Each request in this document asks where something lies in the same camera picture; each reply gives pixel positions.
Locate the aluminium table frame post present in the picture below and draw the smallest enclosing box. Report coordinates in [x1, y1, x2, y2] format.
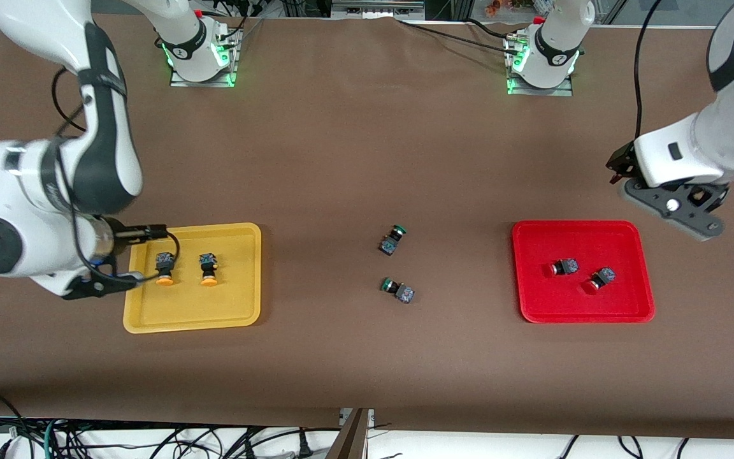
[326, 408, 372, 459]

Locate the teal floor cable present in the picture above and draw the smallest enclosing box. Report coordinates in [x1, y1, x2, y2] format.
[42, 419, 59, 459]

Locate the red plastic tray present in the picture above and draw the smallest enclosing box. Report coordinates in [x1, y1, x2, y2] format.
[511, 220, 656, 324]

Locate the black cable on table cover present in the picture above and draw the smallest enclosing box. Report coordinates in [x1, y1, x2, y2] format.
[396, 18, 521, 55]

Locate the yellow push button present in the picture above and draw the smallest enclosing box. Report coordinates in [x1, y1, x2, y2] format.
[199, 252, 219, 287]
[154, 252, 175, 286]

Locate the brown table cover sheet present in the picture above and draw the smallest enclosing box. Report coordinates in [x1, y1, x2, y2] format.
[0, 13, 734, 441]

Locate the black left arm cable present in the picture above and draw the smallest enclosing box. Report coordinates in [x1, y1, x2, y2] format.
[634, 0, 662, 139]

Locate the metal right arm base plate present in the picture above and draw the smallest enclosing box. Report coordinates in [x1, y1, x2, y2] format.
[169, 29, 238, 88]

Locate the green push button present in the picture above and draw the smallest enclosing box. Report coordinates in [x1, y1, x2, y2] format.
[380, 277, 415, 305]
[379, 224, 408, 257]

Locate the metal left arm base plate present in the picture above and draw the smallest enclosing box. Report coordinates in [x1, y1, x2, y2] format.
[505, 32, 575, 97]

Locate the yellow plastic tray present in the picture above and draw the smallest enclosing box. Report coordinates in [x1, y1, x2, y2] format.
[122, 222, 263, 335]

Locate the aluminium frame rail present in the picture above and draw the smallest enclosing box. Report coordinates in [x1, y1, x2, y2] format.
[331, 0, 426, 20]

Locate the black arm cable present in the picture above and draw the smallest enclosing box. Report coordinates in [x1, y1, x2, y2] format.
[52, 64, 180, 281]
[634, 0, 662, 139]

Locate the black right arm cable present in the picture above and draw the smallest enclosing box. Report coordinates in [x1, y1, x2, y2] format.
[52, 64, 180, 281]

